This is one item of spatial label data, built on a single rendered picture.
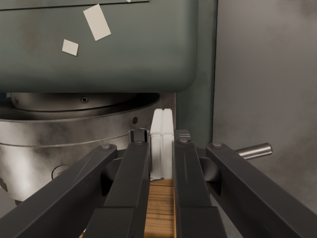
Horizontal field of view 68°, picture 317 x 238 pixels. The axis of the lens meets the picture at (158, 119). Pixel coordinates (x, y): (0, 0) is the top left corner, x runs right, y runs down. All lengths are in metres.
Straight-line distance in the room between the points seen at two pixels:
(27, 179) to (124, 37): 0.24
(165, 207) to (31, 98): 0.52
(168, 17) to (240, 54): 1.29
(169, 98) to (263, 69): 0.99
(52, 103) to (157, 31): 0.20
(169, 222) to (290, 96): 1.12
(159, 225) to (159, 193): 0.11
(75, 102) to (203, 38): 0.68
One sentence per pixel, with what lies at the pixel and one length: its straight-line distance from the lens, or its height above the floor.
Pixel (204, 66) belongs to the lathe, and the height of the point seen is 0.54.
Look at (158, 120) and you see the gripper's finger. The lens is 0.17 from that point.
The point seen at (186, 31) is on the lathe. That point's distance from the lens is 0.25.
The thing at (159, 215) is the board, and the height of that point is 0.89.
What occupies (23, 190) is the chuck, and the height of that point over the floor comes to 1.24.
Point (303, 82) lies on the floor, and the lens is 1.64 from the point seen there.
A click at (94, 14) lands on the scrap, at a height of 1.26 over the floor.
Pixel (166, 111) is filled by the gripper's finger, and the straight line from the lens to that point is 0.20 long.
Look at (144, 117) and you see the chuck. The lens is 0.37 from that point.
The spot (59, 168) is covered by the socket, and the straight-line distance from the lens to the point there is 0.35.
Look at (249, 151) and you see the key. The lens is 0.24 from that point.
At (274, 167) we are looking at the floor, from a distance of 1.76.
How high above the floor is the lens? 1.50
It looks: 72 degrees down
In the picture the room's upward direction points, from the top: 152 degrees counter-clockwise
